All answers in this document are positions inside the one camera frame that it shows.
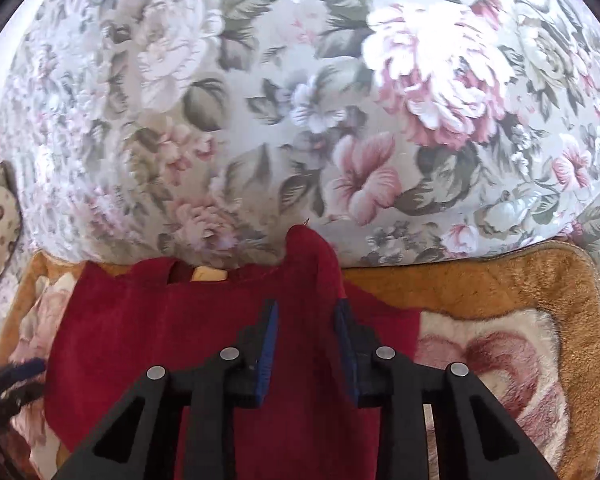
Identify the floral bed sheet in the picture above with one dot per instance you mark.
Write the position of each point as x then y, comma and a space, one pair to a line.
597, 225

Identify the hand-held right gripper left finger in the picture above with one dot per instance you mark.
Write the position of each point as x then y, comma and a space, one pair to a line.
267, 355

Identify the rose fleece blanket orange border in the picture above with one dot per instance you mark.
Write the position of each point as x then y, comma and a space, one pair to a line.
480, 290

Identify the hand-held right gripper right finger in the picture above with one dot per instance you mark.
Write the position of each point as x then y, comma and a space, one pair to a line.
344, 345

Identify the dark red sweater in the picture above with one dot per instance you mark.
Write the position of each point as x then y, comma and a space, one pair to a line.
130, 335

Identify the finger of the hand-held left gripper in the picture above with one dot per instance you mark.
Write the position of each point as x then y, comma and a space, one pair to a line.
5, 392
27, 369

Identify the floral duvet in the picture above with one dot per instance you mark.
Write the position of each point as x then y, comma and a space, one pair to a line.
280, 110

